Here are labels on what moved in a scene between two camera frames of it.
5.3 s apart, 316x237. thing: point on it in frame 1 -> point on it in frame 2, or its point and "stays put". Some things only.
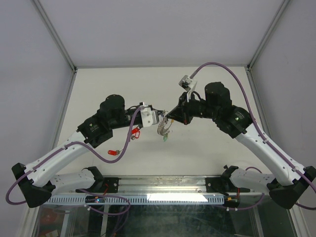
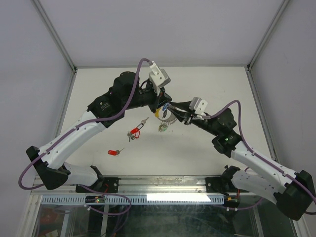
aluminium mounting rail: [171, 185] stays put
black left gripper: [159, 112] -> [162, 98]
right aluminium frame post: [258, 49] stays put
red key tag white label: [137, 134] stays put
